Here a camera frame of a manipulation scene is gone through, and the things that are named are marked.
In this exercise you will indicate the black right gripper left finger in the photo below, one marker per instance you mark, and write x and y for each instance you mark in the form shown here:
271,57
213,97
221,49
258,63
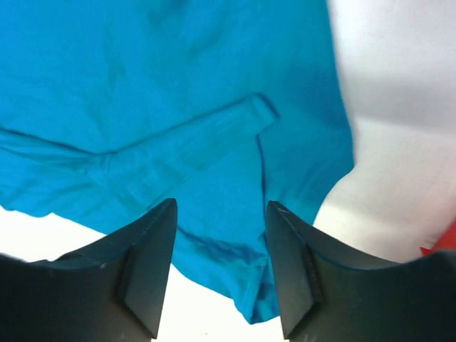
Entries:
110,290

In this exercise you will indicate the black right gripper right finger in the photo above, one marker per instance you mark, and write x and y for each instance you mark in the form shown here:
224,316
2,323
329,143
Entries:
329,291

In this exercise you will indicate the bright blue t-shirt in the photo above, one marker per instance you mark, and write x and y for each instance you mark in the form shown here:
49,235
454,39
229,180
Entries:
110,107

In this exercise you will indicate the red plastic bin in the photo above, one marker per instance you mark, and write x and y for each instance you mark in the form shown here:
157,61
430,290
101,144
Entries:
446,242

